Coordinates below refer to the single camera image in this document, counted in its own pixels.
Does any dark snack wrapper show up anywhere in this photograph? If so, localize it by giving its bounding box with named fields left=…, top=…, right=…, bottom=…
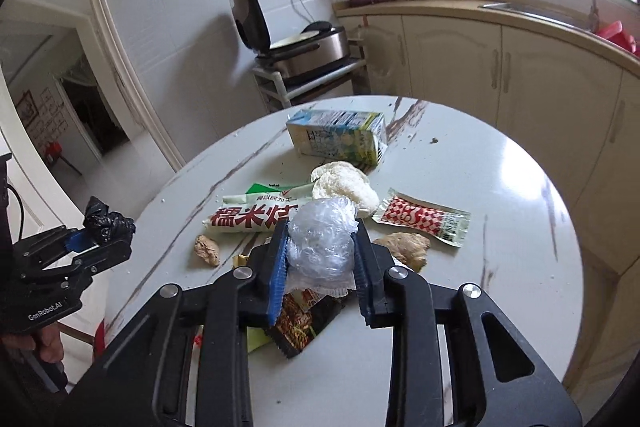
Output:
left=265, top=289, right=344, bottom=361

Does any red plastic basin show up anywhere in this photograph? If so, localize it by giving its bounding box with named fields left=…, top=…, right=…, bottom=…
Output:
left=597, top=21, right=639, bottom=56

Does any blue white milk carton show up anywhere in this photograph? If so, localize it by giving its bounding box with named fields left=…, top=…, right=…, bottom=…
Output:
left=286, top=108, right=389, bottom=166

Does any black cable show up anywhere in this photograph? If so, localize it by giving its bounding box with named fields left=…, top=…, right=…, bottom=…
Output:
left=4, top=183, right=25, bottom=239

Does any yellow green wrapper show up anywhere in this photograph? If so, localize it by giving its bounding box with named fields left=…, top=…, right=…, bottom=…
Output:
left=247, top=326, right=274, bottom=352

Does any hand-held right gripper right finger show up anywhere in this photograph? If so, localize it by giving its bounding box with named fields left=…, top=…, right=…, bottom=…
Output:
left=352, top=227, right=583, bottom=427

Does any steel sink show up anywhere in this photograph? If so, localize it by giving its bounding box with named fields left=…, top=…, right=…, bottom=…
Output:
left=477, top=2, right=597, bottom=30

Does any black plastic bag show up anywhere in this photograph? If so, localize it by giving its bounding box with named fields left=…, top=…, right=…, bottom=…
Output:
left=82, top=196, right=137, bottom=244

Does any white power cord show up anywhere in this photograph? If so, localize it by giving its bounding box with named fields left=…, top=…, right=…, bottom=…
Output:
left=287, top=0, right=314, bottom=28

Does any large ginger piece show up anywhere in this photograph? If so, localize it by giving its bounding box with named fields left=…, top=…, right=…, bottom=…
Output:
left=372, top=232, right=431, bottom=273

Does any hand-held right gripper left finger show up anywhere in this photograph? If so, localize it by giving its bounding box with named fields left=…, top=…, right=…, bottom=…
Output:
left=65, top=222, right=292, bottom=427

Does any white food packet red print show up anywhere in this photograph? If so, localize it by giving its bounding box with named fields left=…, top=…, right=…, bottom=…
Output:
left=202, top=182, right=313, bottom=239

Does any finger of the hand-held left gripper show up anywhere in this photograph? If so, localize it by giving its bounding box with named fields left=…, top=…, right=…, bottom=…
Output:
left=12, top=227, right=101, bottom=269
left=62, top=238, right=135, bottom=280

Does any red checkered sauce sachet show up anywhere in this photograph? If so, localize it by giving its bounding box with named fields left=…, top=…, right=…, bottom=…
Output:
left=371, top=188, right=472, bottom=249

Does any person's left hand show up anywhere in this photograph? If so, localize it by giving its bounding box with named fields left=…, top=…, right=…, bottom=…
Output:
left=0, top=323, right=65, bottom=375

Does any clear plastic wrap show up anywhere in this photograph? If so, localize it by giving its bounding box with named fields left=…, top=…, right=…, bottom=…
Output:
left=286, top=198, right=362, bottom=299

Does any electric griddle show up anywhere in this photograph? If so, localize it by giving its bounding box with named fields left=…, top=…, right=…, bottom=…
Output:
left=229, top=0, right=351, bottom=80

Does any cream kitchen cabinet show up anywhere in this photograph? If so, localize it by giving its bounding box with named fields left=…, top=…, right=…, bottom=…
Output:
left=335, top=0, right=640, bottom=268

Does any small ginger piece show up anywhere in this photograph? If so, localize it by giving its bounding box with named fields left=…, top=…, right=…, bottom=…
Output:
left=194, top=234, right=221, bottom=267

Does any white steamed bun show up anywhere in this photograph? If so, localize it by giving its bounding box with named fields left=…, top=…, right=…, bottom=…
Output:
left=311, top=161, right=380, bottom=219

